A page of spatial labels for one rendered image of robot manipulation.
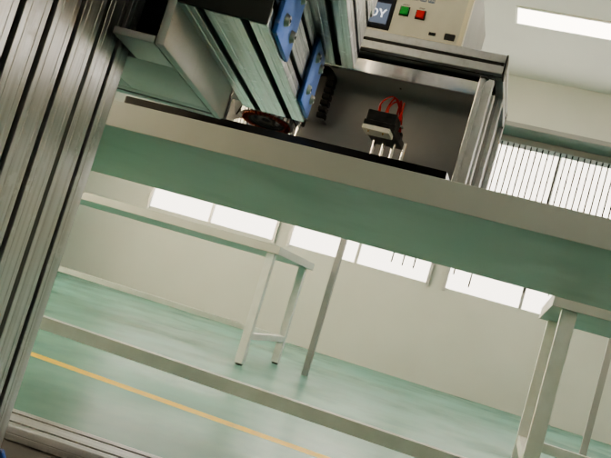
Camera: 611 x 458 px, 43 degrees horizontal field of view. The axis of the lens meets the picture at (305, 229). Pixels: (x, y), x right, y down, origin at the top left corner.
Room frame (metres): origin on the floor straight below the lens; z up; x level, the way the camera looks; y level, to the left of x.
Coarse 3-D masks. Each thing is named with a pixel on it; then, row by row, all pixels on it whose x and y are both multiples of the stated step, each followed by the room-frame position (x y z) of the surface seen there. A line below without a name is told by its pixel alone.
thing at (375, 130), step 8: (368, 112) 1.64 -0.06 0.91; (376, 112) 1.63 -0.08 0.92; (384, 112) 1.63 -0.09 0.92; (368, 120) 1.64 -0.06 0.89; (376, 120) 1.63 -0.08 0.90; (384, 120) 1.63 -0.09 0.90; (392, 120) 1.62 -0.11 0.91; (368, 128) 1.61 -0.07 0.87; (376, 128) 1.61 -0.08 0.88; (384, 128) 1.60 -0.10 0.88; (392, 128) 1.62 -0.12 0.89; (376, 136) 1.70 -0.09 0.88; (384, 136) 1.64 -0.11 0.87; (392, 136) 1.64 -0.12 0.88; (400, 136) 1.70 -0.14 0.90; (384, 144) 1.72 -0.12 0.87; (392, 144) 1.72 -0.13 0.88; (400, 144) 1.73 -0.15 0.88; (392, 152) 1.72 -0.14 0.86
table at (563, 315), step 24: (552, 312) 2.79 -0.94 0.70; (576, 312) 2.49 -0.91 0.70; (600, 312) 2.47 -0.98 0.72; (552, 336) 3.28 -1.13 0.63; (552, 360) 2.54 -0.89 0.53; (552, 384) 2.53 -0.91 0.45; (528, 408) 3.28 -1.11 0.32; (552, 408) 2.53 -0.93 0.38; (528, 432) 3.28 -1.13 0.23; (528, 456) 2.53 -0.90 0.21; (576, 456) 3.23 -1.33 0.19
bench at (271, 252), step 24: (144, 216) 4.91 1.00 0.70; (168, 216) 4.86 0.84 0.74; (216, 240) 5.21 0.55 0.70; (240, 240) 4.73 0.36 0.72; (264, 264) 4.71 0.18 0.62; (312, 264) 5.46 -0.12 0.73; (120, 288) 5.82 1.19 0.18; (264, 288) 4.70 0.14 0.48; (192, 312) 5.65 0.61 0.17; (288, 312) 5.46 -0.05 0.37; (264, 336) 5.00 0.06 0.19; (240, 360) 4.70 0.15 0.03
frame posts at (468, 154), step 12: (480, 84) 1.62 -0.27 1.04; (492, 84) 1.61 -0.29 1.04; (228, 96) 1.88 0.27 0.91; (480, 96) 1.63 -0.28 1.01; (492, 96) 1.71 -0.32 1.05; (228, 108) 1.90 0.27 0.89; (480, 108) 1.62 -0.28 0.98; (468, 120) 1.62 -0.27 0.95; (480, 120) 1.61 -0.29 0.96; (468, 132) 1.62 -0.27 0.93; (480, 132) 1.63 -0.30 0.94; (468, 144) 1.63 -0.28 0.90; (480, 144) 1.71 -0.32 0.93; (468, 156) 1.62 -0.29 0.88; (456, 168) 1.62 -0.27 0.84; (468, 168) 1.61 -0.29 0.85; (456, 180) 1.62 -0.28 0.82; (468, 180) 1.71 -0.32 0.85
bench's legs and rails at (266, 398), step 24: (72, 336) 2.48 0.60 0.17; (96, 336) 2.46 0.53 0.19; (144, 360) 2.41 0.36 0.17; (168, 360) 2.39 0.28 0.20; (216, 384) 2.34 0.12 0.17; (240, 384) 2.32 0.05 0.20; (288, 408) 2.28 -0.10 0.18; (312, 408) 2.26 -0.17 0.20; (360, 432) 2.22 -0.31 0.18; (384, 432) 2.20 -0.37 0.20; (432, 456) 2.16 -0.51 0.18; (456, 456) 2.14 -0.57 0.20
